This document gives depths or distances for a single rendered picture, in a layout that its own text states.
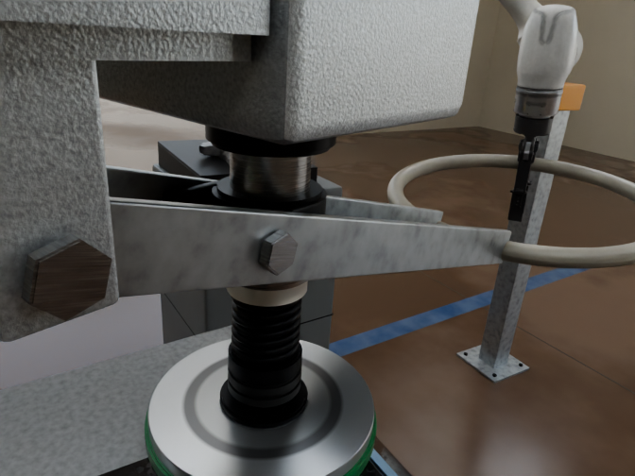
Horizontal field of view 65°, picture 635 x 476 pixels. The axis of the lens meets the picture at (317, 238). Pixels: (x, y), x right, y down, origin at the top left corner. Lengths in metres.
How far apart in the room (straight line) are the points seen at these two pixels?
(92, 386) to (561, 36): 0.98
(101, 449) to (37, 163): 0.35
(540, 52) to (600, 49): 6.23
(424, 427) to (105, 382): 1.34
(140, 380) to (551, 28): 0.94
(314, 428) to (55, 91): 0.36
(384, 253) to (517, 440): 1.45
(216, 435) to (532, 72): 0.91
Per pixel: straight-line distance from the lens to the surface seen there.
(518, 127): 1.17
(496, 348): 2.09
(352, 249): 0.41
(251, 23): 0.24
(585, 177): 1.17
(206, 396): 0.51
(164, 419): 0.49
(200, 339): 0.64
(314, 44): 0.25
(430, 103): 0.36
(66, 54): 0.21
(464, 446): 1.77
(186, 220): 0.28
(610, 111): 7.23
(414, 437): 1.75
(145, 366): 0.60
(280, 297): 0.41
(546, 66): 1.13
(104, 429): 0.54
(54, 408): 0.57
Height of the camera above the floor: 1.18
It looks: 22 degrees down
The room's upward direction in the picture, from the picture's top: 4 degrees clockwise
